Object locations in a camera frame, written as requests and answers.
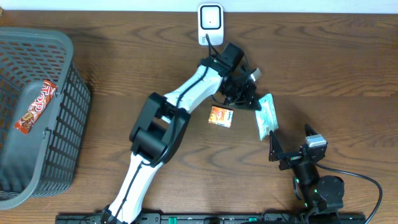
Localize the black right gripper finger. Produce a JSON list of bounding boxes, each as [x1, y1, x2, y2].
[[269, 131, 284, 162], [304, 124, 318, 137]]

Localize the mint green wipes packet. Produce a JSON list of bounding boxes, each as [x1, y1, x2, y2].
[[255, 93, 279, 141]]

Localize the white tissue pack orange print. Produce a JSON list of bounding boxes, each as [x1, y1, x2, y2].
[[208, 106, 234, 128]]

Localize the orange chocolate bar wrapper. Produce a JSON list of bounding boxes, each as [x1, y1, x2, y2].
[[14, 80, 58, 134]]

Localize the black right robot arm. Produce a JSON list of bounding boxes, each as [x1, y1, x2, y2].
[[269, 124, 345, 223]]

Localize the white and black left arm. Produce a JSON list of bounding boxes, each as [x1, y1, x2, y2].
[[100, 43, 261, 223]]

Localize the white barcode scanner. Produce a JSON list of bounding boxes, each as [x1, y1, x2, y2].
[[197, 3, 224, 46]]

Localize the dark grey plastic basket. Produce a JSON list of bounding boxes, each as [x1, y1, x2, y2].
[[1, 27, 91, 210]]

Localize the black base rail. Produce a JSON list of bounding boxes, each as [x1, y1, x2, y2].
[[55, 212, 366, 224]]

